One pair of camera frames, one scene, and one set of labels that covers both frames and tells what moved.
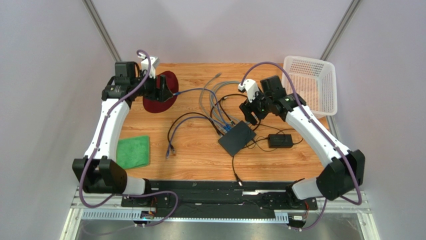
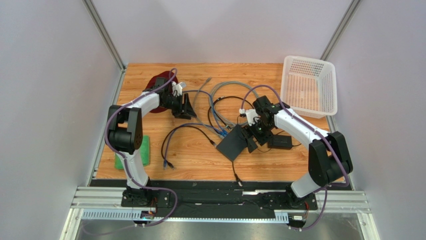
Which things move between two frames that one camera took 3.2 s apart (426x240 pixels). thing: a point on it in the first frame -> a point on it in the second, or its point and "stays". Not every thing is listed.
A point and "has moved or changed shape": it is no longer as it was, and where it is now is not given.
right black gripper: [254, 108] -> [251, 135]
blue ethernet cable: [227, 126] -> [224, 131]
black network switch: [237, 139] has moved or changed shape
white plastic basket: [315, 79] stays
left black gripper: [162, 94] -> [187, 108]
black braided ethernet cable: [172, 149] -> [171, 166]
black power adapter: [280, 140] stays
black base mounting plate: [217, 196] stays
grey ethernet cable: [201, 105] -> [209, 79]
